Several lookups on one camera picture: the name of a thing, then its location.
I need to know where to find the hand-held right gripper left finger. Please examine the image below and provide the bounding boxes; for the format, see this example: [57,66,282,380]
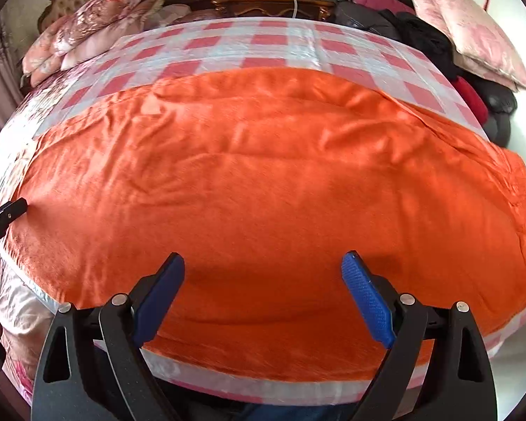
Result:
[31,252,186,421]

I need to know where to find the orange pants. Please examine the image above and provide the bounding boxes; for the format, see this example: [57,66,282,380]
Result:
[2,67,526,383]

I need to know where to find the red cushion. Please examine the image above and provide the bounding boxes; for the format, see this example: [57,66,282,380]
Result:
[453,76,490,126]

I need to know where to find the carved wooden nightstand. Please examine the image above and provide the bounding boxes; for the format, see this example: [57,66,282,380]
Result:
[209,0,338,24]

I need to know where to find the dark red blanket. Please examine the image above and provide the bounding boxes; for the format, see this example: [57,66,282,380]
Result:
[346,0,416,17]

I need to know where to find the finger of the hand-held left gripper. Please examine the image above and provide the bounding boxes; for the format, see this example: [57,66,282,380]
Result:
[0,198,29,254]

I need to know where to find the floral bed sheet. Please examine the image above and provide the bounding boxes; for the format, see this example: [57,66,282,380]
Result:
[0,65,130,409]

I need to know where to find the folded floral quilt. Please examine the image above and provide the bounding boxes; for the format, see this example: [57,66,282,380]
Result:
[60,0,171,61]

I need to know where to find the person's right leg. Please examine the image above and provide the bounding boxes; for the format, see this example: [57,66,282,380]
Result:
[236,402,357,421]

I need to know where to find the light pink plain pillow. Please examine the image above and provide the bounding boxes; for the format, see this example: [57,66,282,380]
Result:
[60,37,130,72]

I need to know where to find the black leather armchair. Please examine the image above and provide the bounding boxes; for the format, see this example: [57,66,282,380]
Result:
[335,0,519,148]

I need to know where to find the black clothing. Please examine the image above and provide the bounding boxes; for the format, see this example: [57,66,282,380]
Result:
[378,9,462,82]

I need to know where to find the pink floral bed pillow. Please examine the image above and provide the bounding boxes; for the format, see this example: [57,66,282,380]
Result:
[21,19,72,87]

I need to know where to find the large pink floral pillow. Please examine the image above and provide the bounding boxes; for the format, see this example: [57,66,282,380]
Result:
[451,47,521,93]
[405,0,526,93]

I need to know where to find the pink curtain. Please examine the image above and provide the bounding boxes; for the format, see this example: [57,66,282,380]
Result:
[0,21,23,155]

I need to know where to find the dark floral pillow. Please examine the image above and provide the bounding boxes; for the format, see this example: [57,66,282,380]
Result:
[157,3,221,28]

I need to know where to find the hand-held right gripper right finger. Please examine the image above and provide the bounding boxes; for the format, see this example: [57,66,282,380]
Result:
[341,250,498,421]

